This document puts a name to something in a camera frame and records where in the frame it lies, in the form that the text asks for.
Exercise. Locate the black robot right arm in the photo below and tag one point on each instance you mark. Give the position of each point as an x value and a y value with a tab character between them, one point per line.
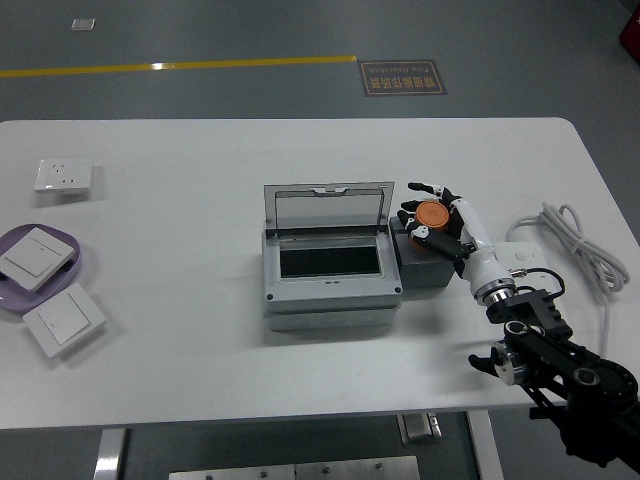
550	345

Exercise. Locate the brown floor sign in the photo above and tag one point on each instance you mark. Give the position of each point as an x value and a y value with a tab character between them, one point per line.
402	77

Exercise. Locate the yellow floor tape line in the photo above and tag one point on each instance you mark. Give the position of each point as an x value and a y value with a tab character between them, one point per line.
200	65

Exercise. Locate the small metal floor plate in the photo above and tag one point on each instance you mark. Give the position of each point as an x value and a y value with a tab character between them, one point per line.
83	24

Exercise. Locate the white wall socket plate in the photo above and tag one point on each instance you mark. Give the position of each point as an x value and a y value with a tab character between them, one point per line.
62	175

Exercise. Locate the orange cylinder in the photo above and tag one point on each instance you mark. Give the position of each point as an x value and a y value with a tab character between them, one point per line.
432	215

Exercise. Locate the red object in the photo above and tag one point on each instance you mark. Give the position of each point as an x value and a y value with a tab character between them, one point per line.
631	35

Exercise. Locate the metal base plate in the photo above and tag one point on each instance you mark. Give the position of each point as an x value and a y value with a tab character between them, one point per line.
357	469
230	474

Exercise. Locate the grey electrical box clear lid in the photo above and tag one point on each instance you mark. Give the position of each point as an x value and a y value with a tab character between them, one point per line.
330	300

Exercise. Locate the purple plastic tray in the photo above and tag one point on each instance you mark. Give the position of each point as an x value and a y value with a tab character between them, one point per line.
70	272

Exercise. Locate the metal bracket under table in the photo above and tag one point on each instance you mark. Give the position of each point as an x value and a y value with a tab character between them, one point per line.
420	429

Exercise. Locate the grey cube with round hole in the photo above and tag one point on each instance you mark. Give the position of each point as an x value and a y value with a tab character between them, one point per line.
425	274

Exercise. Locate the white table leg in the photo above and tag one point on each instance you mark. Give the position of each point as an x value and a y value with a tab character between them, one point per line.
484	445
110	455

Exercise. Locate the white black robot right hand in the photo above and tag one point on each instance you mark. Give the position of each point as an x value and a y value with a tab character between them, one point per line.
482	260

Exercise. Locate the white wall switch plate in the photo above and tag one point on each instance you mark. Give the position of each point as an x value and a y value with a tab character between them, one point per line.
32	257
64	320

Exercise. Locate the white power strip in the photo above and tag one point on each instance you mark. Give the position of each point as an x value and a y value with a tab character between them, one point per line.
527	255

